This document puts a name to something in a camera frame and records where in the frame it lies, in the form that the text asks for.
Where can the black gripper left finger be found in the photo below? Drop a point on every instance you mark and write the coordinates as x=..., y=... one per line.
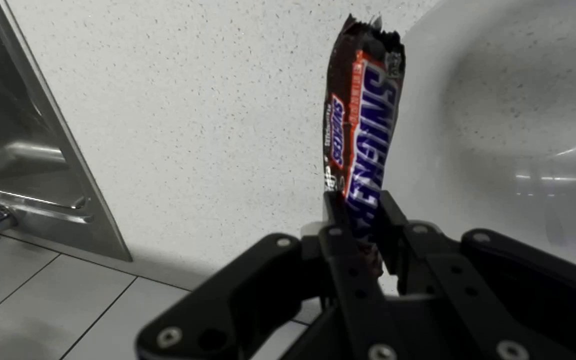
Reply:
x=249, y=293

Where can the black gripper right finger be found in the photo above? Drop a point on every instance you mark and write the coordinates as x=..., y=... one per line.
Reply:
x=529, y=281

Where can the brown snickers candy bar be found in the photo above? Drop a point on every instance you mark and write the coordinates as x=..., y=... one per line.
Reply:
x=360, y=120

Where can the translucent white plastic bowl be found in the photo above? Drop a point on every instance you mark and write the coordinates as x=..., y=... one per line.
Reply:
x=534, y=100

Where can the stainless steel double sink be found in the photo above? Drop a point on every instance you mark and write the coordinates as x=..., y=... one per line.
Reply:
x=14, y=100

